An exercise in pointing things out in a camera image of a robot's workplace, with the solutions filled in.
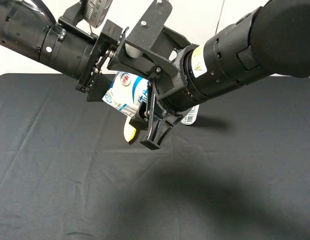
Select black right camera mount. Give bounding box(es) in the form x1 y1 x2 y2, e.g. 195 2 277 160
125 0 172 59

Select white blue milk carton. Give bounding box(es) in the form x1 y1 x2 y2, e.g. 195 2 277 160
102 71 148 118

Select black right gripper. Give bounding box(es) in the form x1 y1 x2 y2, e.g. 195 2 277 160
107 27 192 150

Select blue capped white bottle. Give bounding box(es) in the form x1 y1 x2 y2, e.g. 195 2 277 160
181 105 199 126

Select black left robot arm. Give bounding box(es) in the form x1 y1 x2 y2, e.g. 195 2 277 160
0 0 122 102

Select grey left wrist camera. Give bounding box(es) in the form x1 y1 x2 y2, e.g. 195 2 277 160
83 0 113 29

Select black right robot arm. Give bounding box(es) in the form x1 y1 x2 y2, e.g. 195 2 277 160
108 0 310 150

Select yellow banana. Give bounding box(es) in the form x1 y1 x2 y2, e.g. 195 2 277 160
123 118 137 143

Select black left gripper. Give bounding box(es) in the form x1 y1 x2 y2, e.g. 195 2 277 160
75 20 129 102

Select black tablecloth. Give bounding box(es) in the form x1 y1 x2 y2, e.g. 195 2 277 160
0 73 310 240

